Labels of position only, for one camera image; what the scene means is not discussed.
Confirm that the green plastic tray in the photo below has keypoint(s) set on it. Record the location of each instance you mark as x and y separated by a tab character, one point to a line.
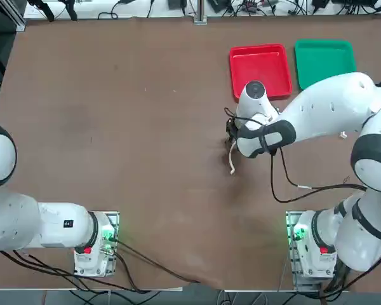
324	60

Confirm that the red plastic tray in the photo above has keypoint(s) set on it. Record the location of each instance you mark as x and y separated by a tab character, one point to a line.
260	63

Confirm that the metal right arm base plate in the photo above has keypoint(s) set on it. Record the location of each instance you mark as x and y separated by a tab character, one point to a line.
289	222

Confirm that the black stand legs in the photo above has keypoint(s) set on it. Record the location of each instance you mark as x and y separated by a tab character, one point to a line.
46	9

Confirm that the aluminium post with bracket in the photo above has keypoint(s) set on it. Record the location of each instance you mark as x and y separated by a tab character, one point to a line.
200	12

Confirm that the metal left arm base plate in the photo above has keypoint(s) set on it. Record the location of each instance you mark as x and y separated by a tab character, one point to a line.
114	219

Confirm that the black box with red ports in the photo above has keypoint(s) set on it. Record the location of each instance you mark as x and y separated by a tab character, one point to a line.
251	4

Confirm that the small white pipe clamp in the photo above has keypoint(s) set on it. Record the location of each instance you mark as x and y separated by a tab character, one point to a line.
342	135

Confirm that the aluminium corner profile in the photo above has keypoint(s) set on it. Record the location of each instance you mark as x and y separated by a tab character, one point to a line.
20	23

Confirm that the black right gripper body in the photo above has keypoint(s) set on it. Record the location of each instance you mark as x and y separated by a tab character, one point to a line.
233	128

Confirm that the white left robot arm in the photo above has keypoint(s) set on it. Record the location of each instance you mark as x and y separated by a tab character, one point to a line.
50	228

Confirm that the dark power adapter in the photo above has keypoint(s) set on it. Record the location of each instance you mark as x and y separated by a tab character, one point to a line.
219	4

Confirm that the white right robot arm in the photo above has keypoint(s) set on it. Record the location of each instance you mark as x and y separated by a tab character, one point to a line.
330	105

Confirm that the large white pipe clamp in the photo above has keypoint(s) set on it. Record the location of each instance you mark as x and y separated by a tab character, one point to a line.
231	162

